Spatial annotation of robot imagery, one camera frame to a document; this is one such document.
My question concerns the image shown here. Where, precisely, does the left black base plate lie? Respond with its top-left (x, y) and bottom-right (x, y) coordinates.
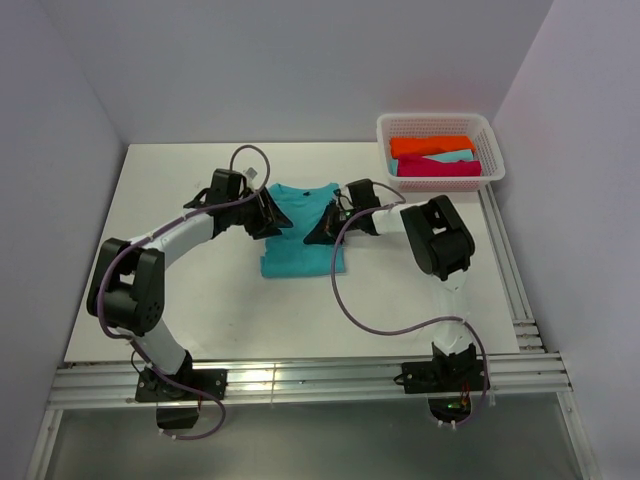
top-left (135, 368), bottom-right (227, 403)

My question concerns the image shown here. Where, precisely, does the aluminium rail frame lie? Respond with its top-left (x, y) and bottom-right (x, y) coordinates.
top-left (26, 187), bottom-right (601, 479)

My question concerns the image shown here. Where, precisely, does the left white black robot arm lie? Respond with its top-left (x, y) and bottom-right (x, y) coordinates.
top-left (87, 188), bottom-right (293, 399)

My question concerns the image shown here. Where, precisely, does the white plastic basket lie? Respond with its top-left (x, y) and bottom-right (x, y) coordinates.
top-left (376, 113), bottom-right (505, 192)

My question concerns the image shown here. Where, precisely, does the orange rolled t shirt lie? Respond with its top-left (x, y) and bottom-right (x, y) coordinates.
top-left (390, 135), bottom-right (475, 158)

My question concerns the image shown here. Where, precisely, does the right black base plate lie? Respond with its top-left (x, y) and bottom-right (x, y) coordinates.
top-left (396, 359), bottom-right (491, 394)

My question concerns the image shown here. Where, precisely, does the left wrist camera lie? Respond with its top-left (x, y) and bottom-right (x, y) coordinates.
top-left (183, 169), bottom-right (254, 210)

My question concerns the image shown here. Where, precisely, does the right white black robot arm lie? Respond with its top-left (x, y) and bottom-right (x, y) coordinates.
top-left (304, 189), bottom-right (487, 390)

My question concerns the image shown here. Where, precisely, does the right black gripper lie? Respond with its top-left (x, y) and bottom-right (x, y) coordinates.
top-left (305, 201), bottom-right (363, 245)

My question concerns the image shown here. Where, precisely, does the pink rolled t shirt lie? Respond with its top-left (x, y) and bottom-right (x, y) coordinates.
top-left (390, 154), bottom-right (482, 177)

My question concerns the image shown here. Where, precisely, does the light teal rolled t shirt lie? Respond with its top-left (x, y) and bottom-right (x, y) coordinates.
top-left (428, 149), bottom-right (474, 163)

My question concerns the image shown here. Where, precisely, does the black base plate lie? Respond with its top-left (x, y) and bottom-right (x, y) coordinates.
top-left (396, 359), bottom-right (491, 394)
top-left (135, 368), bottom-right (227, 403)

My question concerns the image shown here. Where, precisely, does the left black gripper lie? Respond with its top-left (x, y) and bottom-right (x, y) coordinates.
top-left (228, 187), bottom-right (293, 240)

